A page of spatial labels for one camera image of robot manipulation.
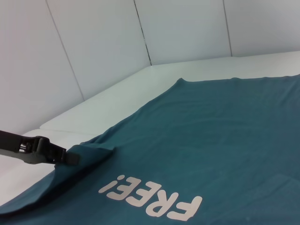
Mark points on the teal t-shirt with FREE print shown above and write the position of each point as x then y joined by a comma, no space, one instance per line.
199,140

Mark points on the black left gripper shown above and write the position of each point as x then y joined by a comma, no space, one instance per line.
11,143

